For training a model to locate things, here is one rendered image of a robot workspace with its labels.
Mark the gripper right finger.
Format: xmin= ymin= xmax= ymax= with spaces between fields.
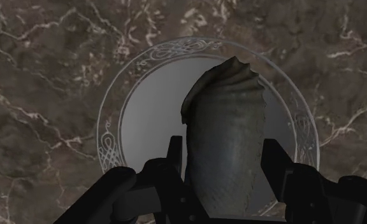
xmin=261 ymin=138 xmax=367 ymax=224

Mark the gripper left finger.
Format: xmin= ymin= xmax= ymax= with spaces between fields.
xmin=54 ymin=135 xmax=212 ymax=224

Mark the grey plate with ornate rim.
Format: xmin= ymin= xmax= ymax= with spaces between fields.
xmin=96 ymin=36 xmax=320 ymax=217

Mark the grey ridged vase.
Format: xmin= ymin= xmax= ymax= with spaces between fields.
xmin=180 ymin=56 xmax=267 ymax=217

